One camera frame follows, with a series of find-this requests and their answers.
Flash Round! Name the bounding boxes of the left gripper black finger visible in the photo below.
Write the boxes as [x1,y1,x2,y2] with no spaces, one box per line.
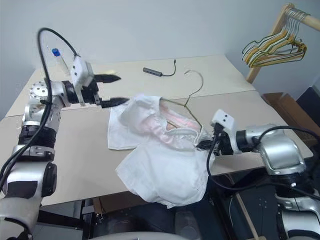
[93,72,123,85]
[101,96,131,109]

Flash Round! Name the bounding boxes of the brown cardboard box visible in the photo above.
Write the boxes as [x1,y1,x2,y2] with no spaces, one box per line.
[261,91,320,151]

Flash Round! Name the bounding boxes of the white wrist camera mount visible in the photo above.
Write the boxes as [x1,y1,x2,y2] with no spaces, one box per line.
[69,55,95,108]
[210,108,236,133]

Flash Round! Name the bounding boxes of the grey USB hub with cable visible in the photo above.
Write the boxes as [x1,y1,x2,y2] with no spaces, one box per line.
[142,58,178,77]

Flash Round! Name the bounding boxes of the wooden clothes rack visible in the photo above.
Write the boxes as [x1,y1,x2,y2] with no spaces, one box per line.
[245,2,320,84]

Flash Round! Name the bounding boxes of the white tube with blue cap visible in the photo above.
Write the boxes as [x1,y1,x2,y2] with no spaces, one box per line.
[50,47,71,76]

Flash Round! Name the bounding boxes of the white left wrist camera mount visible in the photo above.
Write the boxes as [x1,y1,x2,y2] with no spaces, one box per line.
[69,55,95,108]

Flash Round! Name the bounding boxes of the silver robot torso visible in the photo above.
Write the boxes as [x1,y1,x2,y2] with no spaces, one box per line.
[91,229,184,240]

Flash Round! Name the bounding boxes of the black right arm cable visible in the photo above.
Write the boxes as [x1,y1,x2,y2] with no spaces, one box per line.
[205,123,320,201]

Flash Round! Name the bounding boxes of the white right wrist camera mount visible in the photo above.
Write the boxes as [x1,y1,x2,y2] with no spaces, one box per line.
[210,108,236,133]

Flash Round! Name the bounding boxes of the white shorts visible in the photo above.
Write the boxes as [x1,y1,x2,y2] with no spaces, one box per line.
[107,93,216,210]

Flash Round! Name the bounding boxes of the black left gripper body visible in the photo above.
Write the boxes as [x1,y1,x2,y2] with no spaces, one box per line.
[81,74,104,109]

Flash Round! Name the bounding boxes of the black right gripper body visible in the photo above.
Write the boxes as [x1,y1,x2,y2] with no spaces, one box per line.
[211,131,234,157]

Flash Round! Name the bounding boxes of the white wire hanger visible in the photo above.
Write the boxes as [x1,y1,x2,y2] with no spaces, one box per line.
[246,9,306,69]

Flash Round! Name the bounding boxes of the dark metal stand plate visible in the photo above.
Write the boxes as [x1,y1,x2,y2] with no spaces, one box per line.
[214,174,284,240]

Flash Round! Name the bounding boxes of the bunch of coloured hangers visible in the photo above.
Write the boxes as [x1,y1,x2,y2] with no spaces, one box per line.
[243,9,308,66]

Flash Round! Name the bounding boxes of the thin wooden stick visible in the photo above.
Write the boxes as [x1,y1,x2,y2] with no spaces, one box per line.
[234,193,263,240]

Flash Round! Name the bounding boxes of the green wire hanger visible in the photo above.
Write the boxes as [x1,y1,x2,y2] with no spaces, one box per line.
[241,8,305,63]

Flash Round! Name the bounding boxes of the gold wire hanger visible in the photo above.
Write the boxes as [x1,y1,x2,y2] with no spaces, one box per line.
[159,69,207,132]

